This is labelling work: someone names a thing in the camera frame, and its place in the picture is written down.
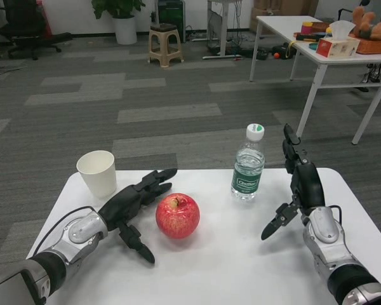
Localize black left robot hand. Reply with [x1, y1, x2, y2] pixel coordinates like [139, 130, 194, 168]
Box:
[98, 168, 178, 264]

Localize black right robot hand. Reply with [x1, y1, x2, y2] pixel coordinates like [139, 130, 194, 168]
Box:
[260, 123, 326, 241]

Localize red apple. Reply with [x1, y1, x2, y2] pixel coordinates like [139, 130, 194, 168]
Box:
[155, 193, 201, 240]

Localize white paper cup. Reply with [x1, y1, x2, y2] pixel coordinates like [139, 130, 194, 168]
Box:
[76, 150, 117, 200]

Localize clear water bottle green label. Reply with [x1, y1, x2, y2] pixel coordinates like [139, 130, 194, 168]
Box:
[231, 123, 266, 202]

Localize red white tissue box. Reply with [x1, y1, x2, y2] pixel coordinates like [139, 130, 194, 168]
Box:
[315, 20, 361, 59]

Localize orange woven basket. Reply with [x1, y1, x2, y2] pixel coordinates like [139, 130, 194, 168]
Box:
[355, 38, 381, 55]

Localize white rectangular table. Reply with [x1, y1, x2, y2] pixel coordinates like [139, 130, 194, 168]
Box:
[249, 15, 381, 146]

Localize brown plush toy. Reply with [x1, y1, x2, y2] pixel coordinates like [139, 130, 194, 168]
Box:
[351, 3, 381, 41]

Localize green plant in white pot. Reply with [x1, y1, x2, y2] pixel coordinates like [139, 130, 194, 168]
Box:
[91, 0, 146, 45]

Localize beige plastic stool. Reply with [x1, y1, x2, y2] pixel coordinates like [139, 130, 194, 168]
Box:
[147, 24, 184, 68]

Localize large brown cardboard box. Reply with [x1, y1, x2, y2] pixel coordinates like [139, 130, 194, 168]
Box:
[271, 0, 318, 18]

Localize white standing desk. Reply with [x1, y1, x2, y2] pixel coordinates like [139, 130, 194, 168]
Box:
[202, 0, 243, 60]

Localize small brown cardboard box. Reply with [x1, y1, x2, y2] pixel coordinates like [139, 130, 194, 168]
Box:
[252, 0, 274, 16]

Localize black green equipment case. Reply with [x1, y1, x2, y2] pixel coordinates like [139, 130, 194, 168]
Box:
[157, 0, 185, 44]

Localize black office chair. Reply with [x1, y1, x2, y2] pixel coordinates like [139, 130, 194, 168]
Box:
[0, 0, 73, 61]

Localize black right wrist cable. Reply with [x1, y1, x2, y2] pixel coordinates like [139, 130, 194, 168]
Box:
[328, 205, 343, 223]

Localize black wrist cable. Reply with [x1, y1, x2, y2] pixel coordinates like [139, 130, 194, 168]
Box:
[31, 205, 96, 258]
[328, 205, 343, 223]

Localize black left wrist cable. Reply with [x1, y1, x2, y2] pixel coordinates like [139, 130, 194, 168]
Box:
[31, 205, 96, 258]

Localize black device with yellow strap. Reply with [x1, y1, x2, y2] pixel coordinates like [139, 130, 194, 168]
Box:
[271, 42, 295, 60]

